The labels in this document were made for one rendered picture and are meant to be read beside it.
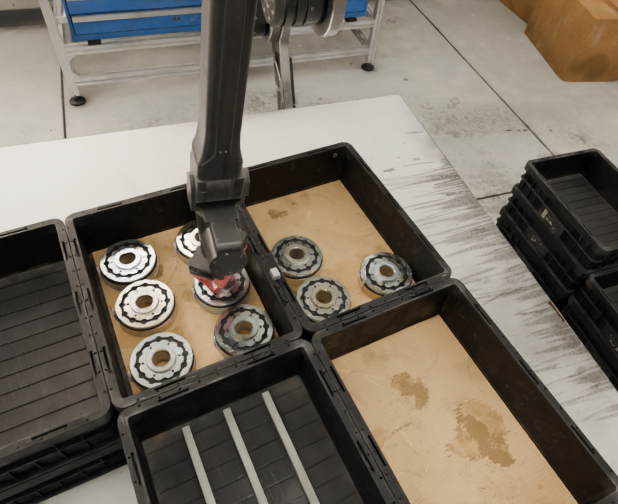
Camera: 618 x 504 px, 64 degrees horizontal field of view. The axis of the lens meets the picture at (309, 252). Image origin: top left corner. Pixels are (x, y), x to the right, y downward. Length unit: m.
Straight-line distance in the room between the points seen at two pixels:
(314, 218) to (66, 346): 0.54
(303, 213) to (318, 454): 0.51
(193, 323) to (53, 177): 0.67
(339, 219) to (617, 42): 2.79
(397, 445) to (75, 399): 0.52
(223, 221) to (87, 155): 0.81
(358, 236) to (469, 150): 1.77
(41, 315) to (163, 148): 0.64
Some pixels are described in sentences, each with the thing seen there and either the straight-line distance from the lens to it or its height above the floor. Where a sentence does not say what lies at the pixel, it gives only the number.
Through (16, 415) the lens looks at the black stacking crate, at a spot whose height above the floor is 0.83.
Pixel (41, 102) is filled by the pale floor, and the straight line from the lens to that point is 3.00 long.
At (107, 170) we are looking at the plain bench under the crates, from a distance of 1.42.
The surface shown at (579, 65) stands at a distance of 3.61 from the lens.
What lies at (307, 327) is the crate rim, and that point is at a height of 0.93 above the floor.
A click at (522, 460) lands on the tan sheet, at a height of 0.83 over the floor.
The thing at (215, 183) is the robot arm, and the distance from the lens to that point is 0.71.
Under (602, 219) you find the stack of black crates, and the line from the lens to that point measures 1.91.
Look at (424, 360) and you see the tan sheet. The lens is 0.93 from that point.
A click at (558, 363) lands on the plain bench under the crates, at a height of 0.70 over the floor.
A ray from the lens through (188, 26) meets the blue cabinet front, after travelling 2.78.
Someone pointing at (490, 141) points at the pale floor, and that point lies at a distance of 2.88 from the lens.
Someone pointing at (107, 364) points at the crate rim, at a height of 0.92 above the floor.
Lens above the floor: 1.62
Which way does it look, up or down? 51 degrees down
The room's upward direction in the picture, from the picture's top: 7 degrees clockwise
